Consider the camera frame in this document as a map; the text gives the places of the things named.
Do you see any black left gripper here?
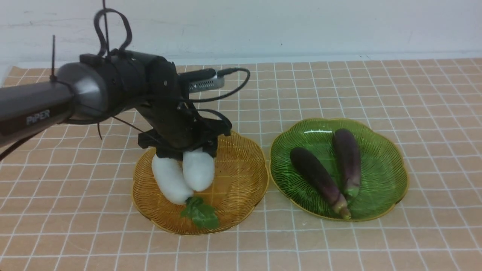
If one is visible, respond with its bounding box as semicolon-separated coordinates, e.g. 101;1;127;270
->
136;101;232;161

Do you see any white radish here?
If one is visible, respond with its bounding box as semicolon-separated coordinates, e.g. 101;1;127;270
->
151;156;219;229
182;148;215;192

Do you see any purple eggplant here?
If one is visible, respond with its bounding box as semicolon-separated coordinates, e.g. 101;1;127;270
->
332;128;361;201
290;146;352;220

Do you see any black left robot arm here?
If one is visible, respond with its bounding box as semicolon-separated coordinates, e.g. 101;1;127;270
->
0;7;239;161

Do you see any amber glass plate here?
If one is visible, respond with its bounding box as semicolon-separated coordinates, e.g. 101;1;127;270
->
131;131;270;236

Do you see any checkered orange tablecloth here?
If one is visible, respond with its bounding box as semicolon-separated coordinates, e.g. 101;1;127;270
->
0;59;482;271

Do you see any green glass plate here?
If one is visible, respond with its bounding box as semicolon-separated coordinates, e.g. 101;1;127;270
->
270;118;410;222

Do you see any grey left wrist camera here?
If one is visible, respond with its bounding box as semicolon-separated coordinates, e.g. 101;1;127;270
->
178;68;224;94

